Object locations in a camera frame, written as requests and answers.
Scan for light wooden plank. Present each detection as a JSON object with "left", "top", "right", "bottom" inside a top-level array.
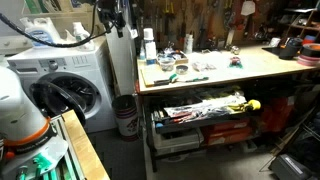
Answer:
[{"left": 61, "top": 109, "right": 111, "bottom": 180}]

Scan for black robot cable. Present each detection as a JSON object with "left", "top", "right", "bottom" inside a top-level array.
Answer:
[{"left": 0, "top": 0, "right": 113, "bottom": 48}]

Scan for white cabinet panel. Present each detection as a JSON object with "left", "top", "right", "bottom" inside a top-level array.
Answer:
[{"left": 105, "top": 6, "right": 138, "bottom": 96}]

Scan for white scraper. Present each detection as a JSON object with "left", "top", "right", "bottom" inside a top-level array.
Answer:
[{"left": 240, "top": 0, "right": 257, "bottom": 17}]

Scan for white spray bottle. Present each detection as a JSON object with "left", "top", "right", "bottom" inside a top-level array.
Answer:
[{"left": 71, "top": 21, "right": 97, "bottom": 52}]

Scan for black tape roll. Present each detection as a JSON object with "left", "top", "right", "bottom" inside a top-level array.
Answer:
[{"left": 300, "top": 43, "right": 320, "bottom": 58}]

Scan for white plastic bucket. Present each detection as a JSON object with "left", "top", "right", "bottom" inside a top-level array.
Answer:
[{"left": 111, "top": 94, "right": 139, "bottom": 142}]

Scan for shiny metal part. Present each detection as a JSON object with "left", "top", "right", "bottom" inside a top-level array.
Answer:
[{"left": 229, "top": 45, "right": 241, "bottom": 56}]

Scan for brown wooden board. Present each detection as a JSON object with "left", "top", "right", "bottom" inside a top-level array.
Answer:
[{"left": 139, "top": 64, "right": 169, "bottom": 87}]

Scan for orange cardboard box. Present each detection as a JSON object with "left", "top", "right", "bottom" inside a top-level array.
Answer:
[
  {"left": 209, "top": 118, "right": 251, "bottom": 132},
  {"left": 201, "top": 126, "right": 255, "bottom": 147}
]

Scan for white front-load washing machine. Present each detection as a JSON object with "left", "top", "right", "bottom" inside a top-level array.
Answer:
[{"left": 6, "top": 35, "right": 118, "bottom": 134}]

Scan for white bottle blue label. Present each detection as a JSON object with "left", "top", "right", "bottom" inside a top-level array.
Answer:
[{"left": 143, "top": 27, "right": 158, "bottom": 66}]

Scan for small wooden box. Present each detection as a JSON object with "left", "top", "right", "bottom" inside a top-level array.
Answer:
[{"left": 164, "top": 49, "right": 190, "bottom": 65}]

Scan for black cylinder cup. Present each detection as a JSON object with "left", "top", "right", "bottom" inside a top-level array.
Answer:
[{"left": 278, "top": 37, "right": 304, "bottom": 61}]

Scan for wooden cubby organizer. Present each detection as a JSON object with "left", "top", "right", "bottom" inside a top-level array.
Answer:
[{"left": 283, "top": 7, "right": 320, "bottom": 45}]

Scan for wooden top workbench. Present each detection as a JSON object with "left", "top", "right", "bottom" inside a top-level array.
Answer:
[{"left": 134, "top": 44, "right": 320, "bottom": 173}]

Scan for yellow glove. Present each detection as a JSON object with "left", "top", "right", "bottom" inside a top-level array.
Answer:
[{"left": 229, "top": 99, "right": 262, "bottom": 113}]

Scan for black floor box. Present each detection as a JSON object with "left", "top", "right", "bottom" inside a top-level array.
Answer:
[{"left": 268, "top": 153, "right": 316, "bottom": 180}]

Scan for clear bag of tools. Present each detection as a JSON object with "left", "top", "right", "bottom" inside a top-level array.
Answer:
[{"left": 163, "top": 93, "right": 248, "bottom": 118}]

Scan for black tool tray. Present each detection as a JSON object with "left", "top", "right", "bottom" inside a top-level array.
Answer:
[{"left": 151, "top": 99, "right": 252, "bottom": 135}]

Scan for pink disc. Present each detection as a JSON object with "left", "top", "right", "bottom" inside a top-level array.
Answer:
[{"left": 296, "top": 54, "right": 320, "bottom": 67}]

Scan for white detergent jug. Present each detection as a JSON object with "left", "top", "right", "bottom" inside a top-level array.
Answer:
[{"left": 19, "top": 16, "right": 63, "bottom": 48}]

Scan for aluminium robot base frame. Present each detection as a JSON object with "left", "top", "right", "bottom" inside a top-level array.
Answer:
[{"left": 14, "top": 114, "right": 87, "bottom": 180}]

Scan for clear plastic bags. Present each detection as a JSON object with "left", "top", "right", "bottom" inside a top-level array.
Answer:
[{"left": 191, "top": 60, "right": 218, "bottom": 73}]

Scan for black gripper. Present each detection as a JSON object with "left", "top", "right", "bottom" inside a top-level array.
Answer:
[{"left": 97, "top": 0, "right": 127, "bottom": 38}]

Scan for round metal tin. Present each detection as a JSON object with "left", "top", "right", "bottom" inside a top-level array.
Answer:
[{"left": 175, "top": 64, "right": 190, "bottom": 76}]

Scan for slim white bottle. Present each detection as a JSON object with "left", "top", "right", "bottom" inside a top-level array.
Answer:
[{"left": 184, "top": 33, "right": 195, "bottom": 55}]

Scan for pegboard tool wall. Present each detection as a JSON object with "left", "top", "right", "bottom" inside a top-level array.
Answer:
[{"left": 136, "top": 0, "right": 288, "bottom": 51}]

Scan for red and green toy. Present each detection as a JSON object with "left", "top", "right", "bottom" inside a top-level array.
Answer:
[{"left": 227, "top": 55, "right": 244, "bottom": 70}]

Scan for small blue bottle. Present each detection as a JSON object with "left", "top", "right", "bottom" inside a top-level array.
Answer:
[{"left": 139, "top": 44, "right": 147, "bottom": 61}]

